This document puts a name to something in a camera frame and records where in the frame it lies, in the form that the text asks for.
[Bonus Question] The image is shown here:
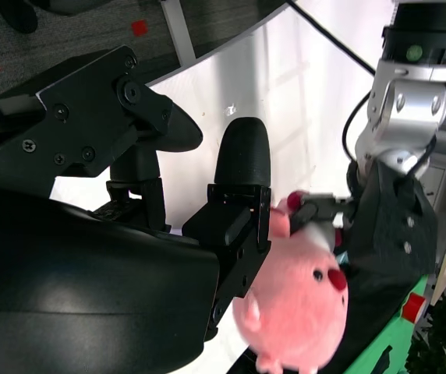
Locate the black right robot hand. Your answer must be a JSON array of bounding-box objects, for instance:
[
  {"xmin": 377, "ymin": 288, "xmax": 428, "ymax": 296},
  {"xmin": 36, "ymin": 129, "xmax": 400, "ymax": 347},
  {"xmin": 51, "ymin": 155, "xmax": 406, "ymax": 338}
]
[{"xmin": 0, "ymin": 45, "xmax": 274, "ymax": 374}]

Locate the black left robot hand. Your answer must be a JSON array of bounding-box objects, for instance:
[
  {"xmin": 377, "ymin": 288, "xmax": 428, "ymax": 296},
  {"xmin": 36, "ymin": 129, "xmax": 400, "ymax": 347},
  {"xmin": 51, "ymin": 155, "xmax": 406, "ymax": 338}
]
[{"xmin": 288, "ymin": 189, "xmax": 359, "ymax": 254}]

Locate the pink plush beaver doll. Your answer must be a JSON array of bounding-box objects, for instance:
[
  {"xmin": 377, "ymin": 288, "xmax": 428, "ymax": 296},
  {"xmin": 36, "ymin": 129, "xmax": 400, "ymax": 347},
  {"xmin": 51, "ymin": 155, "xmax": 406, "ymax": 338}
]
[{"xmin": 232, "ymin": 190, "xmax": 352, "ymax": 372}]

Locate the red push button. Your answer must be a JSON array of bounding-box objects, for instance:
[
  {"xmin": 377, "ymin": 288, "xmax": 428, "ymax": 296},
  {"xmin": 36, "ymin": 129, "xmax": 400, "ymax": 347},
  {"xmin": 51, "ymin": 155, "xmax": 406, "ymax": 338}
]
[{"xmin": 401, "ymin": 293, "xmax": 427, "ymax": 323}]

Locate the green panel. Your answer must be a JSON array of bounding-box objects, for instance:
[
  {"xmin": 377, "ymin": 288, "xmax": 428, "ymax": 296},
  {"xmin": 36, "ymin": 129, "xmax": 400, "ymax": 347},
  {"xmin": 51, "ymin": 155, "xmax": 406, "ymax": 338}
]
[{"xmin": 339, "ymin": 272, "xmax": 431, "ymax": 374}]

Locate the white table leg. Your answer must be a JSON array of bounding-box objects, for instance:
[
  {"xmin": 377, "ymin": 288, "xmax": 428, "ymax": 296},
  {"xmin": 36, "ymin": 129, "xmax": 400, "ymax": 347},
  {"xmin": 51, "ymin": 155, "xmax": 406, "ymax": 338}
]
[{"xmin": 159, "ymin": 0, "xmax": 197, "ymax": 66}]

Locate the red square floor tape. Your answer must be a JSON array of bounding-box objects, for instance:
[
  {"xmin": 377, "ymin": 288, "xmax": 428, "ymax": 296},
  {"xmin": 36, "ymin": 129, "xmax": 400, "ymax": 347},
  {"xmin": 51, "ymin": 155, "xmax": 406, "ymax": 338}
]
[{"xmin": 130, "ymin": 19, "xmax": 150, "ymax": 38}]

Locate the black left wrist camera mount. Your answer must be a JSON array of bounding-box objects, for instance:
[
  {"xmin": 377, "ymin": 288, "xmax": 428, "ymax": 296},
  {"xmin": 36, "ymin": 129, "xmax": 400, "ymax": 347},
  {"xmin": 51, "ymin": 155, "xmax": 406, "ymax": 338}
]
[{"xmin": 345, "ymin": 160, "xmax": 439, "ymax": 284}]

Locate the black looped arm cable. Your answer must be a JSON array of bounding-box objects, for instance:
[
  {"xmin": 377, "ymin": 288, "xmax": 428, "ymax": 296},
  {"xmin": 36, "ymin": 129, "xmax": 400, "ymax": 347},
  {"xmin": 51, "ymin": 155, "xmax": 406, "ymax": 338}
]
[{"xmin": 341, "ymin": 92, "xmax": 377, "ymax": 161}]

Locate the black cable across table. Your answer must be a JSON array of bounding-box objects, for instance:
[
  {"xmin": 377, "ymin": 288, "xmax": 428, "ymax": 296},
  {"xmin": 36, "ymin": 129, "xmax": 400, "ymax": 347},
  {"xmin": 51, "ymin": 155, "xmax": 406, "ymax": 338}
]
[{"xmin": 286, "ymin": 0, "xmax": 377, "ymax": 76}]

